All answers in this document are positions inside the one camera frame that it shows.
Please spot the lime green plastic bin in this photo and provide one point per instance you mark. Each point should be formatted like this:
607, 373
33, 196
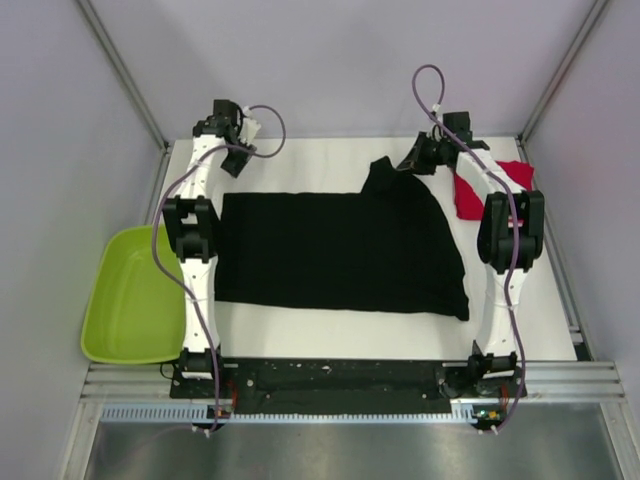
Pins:
135, 314

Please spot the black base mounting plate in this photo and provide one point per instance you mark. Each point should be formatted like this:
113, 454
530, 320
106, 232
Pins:
340, 387

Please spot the grey slotted cable duct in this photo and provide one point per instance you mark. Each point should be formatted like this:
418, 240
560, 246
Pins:
203, 414

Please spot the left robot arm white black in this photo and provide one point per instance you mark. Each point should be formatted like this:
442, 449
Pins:
188, 219

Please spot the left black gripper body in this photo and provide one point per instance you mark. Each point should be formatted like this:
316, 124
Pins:
236, 159

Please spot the left aluminium frame post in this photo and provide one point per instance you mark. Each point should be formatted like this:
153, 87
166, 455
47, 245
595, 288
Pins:
121, 72

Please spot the black t shirt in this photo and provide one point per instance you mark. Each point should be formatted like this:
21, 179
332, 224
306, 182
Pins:
387, 248

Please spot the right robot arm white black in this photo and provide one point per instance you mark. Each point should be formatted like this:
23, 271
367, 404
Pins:
509, 241

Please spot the right aluminium frame post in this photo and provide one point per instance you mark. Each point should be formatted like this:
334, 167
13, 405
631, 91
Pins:
593, 18

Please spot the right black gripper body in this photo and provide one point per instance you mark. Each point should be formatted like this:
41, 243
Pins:
428, 154

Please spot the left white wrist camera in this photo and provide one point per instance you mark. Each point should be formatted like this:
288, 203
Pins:
249, 128

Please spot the aluminium frame post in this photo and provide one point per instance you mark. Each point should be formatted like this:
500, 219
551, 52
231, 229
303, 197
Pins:
121, 72
593, 18

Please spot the folded red t shirt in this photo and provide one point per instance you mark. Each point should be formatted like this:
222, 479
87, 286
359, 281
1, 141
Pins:
469, 206

